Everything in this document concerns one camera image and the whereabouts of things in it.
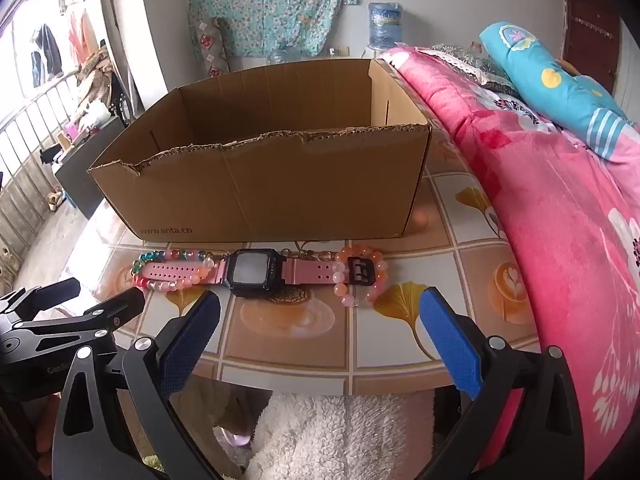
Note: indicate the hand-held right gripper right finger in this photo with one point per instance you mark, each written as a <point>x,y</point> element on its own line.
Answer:
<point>450,345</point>

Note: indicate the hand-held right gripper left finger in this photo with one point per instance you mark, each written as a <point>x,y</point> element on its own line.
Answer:
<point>185,345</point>

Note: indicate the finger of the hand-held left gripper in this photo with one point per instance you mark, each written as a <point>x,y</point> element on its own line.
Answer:
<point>45,297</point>
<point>125,305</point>

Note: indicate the brown cardboard box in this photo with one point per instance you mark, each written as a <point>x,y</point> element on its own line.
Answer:
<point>250,185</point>

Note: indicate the metal railing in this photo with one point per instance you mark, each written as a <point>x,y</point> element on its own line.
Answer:
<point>15,210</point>

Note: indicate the pair of sandals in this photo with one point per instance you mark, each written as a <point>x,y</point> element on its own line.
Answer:
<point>54,199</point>

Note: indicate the pink slipper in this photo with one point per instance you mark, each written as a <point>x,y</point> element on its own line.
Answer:
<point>234,437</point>

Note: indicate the coffee and leaf print tablecloth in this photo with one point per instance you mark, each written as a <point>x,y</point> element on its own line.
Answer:
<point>300,340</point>

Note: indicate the dark cabinet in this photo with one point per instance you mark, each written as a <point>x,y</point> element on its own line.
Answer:
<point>95,170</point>

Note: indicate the white fluffy clothing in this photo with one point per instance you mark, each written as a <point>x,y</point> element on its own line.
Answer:
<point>325,435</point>

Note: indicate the pink floral blanket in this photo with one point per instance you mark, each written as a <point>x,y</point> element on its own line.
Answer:
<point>550,210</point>

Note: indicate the pile of clothes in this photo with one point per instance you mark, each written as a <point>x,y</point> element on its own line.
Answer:
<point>97,75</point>

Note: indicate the dark hanging jacket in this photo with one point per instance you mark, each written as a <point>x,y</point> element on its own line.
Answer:
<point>46,52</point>

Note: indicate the pink hanging garment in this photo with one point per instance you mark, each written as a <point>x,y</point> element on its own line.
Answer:
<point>80,30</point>

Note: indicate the long patterned cushion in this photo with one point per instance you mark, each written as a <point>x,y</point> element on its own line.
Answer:
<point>212,47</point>

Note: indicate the blue cartoon pillow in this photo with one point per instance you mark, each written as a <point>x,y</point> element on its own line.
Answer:
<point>550,80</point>

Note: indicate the lace trimmed grey pillow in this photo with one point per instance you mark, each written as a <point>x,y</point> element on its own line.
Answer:
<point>465,57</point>

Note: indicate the white water dispenser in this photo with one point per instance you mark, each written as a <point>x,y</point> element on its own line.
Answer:
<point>372,52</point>

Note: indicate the teal floral cloth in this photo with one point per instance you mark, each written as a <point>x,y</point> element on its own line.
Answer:
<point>270,5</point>

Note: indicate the dark red door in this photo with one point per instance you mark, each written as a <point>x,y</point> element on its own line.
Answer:
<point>590,15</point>

